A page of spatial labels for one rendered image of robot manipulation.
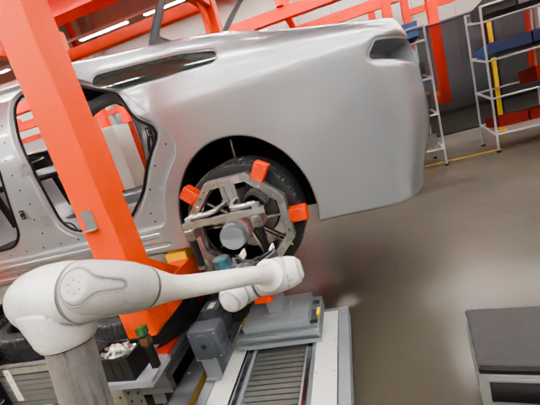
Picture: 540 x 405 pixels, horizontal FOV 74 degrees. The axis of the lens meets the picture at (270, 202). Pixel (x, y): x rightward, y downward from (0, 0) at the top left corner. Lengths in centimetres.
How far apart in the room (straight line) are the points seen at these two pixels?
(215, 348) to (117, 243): 74
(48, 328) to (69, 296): 14
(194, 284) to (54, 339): 32
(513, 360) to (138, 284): 127
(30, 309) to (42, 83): 111
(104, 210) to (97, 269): 99
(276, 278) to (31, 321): 63
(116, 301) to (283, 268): 55
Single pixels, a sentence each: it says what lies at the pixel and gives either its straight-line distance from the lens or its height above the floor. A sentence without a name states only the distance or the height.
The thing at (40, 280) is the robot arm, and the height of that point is 117.
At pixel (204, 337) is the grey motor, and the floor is 37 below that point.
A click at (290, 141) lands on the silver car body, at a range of 189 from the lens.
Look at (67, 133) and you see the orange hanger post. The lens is 174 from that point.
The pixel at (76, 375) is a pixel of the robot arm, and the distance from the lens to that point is 94.
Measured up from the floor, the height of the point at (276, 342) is 12.
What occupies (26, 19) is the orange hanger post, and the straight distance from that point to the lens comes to 182.
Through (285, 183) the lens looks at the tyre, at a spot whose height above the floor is 100.
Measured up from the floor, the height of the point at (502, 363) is 34.
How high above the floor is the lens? 136
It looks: 13 degrees down
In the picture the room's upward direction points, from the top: 16 degrees counter-clockwise
